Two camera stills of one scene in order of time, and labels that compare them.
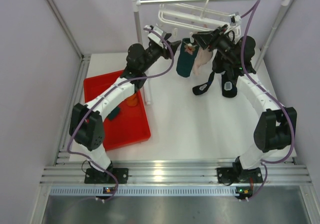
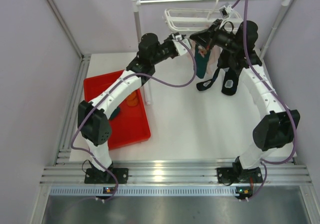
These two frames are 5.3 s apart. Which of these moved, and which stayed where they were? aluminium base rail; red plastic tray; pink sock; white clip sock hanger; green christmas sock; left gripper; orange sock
Moved: white clip sock hanger; left gripper; pink sock; green christmas sock
Stayed: red plastic tray; aluminium base rail; orange sock
